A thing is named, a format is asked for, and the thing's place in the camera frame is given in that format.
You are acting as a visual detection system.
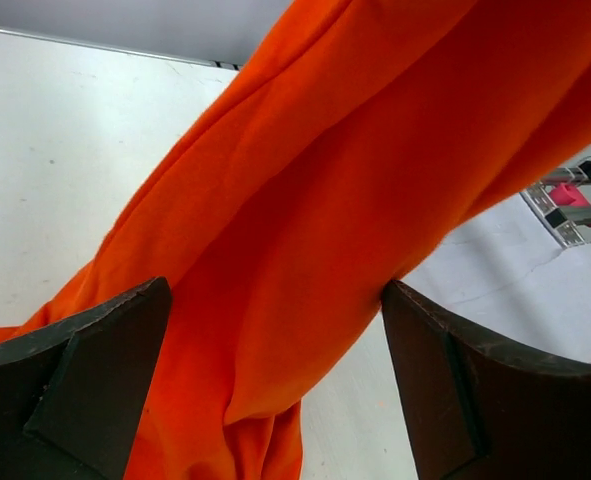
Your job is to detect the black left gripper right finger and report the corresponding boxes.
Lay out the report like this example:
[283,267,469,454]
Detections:
[381,281,591,479]

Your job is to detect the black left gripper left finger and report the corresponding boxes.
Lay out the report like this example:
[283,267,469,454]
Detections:
[0,278,171,480]

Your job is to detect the orange t-shirt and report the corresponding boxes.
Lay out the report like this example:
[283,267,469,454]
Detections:
[0,1,591,479]

